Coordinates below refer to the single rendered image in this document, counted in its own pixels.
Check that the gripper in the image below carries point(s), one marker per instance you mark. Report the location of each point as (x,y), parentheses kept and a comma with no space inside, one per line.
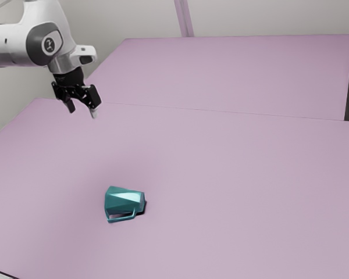
(71,85)

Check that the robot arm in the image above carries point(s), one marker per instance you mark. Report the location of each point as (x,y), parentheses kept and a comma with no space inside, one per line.
(14,43)

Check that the teal faceted mug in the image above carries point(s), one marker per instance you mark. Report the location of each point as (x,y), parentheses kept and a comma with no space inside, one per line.
(122,202)

